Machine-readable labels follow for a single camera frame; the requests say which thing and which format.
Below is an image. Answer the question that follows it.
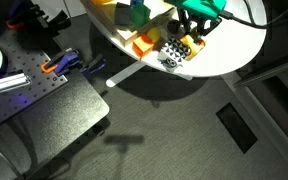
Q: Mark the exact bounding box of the black cart shelf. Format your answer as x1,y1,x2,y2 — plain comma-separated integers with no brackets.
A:
0,68,111,178

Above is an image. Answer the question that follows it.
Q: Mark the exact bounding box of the dark grey block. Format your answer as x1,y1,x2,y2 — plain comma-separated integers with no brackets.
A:
114,1,132,27

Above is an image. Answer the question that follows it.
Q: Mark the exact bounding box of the long white table foot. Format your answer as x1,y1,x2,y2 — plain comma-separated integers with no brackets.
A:
105,60,149,89

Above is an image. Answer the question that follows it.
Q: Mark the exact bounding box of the blue clamp orange handle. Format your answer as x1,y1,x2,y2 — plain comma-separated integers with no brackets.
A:
40,47,83,77

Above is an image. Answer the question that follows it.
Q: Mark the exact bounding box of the green block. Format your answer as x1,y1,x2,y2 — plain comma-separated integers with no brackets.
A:
129,3,152,29

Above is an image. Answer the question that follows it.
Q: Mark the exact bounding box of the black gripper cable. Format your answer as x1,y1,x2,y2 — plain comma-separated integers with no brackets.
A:
218,0,288,30

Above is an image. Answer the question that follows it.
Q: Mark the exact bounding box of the hard orange cube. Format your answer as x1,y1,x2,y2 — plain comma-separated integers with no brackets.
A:
131,33,156,60

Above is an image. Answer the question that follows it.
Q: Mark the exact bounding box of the perforated metal breadboard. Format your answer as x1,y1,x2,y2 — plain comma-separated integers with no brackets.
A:
0,27,69,130

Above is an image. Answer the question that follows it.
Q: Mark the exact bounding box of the black clamp orange grip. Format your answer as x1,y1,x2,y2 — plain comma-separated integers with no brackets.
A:
5,0,72,34

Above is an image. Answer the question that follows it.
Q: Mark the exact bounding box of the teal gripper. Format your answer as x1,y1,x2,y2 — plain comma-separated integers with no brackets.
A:
164,0,228,38

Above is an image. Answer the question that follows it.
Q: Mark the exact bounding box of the black white patterned cube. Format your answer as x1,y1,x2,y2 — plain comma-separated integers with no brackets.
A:
156,35,193,73

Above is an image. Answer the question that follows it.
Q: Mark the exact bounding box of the yellow toy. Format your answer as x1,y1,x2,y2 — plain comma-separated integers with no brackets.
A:
90,0,114,6

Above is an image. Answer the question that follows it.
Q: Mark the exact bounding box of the aluminium extrusion bar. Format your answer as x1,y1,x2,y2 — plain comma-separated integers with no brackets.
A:
0,71,33,98

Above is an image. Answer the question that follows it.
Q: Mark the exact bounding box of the dark metal rail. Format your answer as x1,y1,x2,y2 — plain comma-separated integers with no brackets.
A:
233,55,288,89

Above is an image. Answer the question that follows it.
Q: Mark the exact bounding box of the dark blue clamp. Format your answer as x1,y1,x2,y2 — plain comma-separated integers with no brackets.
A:
80,54,108,80

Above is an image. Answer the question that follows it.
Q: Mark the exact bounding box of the yellow ball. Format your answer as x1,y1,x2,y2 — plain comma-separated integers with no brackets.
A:
145,26,163,44

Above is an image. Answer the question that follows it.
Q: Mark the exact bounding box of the wooden tray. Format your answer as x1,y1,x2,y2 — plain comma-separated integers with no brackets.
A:
82,0,179,48

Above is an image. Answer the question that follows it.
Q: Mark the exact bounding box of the short white table foot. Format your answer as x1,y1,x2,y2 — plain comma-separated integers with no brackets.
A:
176,73,194,82

